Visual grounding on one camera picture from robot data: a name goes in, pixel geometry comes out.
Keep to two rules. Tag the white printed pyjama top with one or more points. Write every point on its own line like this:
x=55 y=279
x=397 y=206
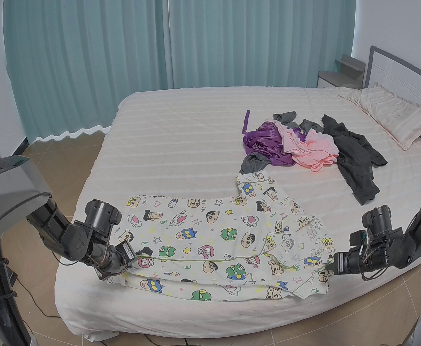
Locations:
x=196 y=236

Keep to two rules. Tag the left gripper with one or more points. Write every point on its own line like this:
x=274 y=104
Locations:
x=118 y=261

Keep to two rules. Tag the purple garment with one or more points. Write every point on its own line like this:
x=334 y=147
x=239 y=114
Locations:
x=264 y=144

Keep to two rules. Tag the cream pillow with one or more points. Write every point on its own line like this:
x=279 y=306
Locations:
x=394 y=117

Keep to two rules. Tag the blue-green curtain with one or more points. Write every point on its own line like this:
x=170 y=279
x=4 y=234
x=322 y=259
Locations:
x=88 y=56
x=261 y=31

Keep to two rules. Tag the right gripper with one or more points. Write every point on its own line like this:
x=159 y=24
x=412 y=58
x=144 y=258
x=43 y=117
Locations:
x=347 y=262

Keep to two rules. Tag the bed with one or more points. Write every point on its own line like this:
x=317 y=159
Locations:
x=178 y=139

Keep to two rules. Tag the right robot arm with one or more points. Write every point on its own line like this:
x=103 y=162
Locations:
x=412 y=243

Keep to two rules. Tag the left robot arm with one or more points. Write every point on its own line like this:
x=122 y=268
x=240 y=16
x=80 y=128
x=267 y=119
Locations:
x=12 y=193

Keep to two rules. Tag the pink garment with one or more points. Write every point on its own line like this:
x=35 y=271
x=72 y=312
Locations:
x=311 y=150

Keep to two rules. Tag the dark grey garment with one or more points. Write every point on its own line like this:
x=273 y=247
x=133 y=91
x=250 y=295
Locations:
x=358 y=164

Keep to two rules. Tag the grey and white bedside table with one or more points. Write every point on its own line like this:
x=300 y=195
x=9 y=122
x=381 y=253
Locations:
x=340 y=76

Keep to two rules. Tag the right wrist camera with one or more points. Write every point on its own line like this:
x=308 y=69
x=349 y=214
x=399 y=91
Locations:
x=359 y=238

